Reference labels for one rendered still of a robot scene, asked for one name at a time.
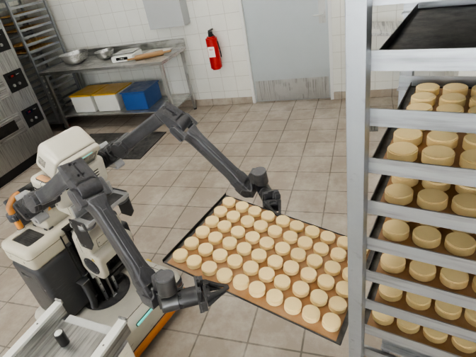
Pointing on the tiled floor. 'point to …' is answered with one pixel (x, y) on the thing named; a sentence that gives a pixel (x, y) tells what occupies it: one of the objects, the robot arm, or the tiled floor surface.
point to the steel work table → (93, 63)
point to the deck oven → (18, 116)
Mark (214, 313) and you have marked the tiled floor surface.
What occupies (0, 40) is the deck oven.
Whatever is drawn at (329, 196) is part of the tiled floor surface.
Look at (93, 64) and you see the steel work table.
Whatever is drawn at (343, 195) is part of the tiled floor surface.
